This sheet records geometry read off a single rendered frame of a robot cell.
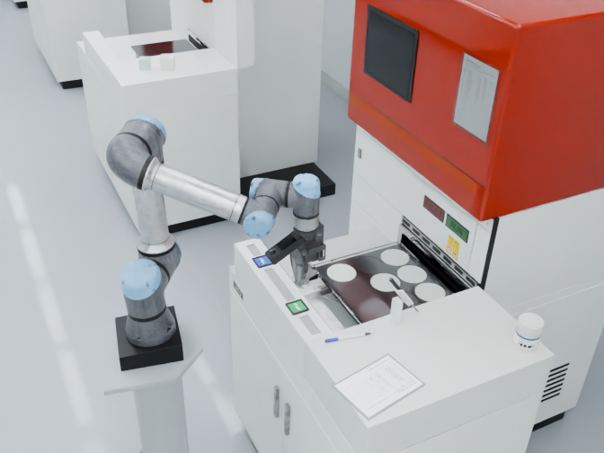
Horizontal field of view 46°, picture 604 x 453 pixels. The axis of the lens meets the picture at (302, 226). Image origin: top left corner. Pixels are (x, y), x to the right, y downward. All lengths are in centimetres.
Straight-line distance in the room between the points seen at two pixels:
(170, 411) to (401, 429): 82
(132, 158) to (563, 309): 165
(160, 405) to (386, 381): 78
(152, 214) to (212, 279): 180
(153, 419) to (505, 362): 112
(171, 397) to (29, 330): 150
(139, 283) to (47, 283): 196
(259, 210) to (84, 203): 289
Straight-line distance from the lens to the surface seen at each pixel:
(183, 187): 187
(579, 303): 283
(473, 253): 235
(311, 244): 207
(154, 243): 218
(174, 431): 251
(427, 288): 243
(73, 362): 353
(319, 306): 234
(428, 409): 197
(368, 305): 233
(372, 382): 198
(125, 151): 191
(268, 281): 231
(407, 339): 213
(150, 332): 219
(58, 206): 467
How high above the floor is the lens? 238
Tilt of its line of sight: 34 degrees down
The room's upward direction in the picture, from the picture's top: 2 degrees clockwise
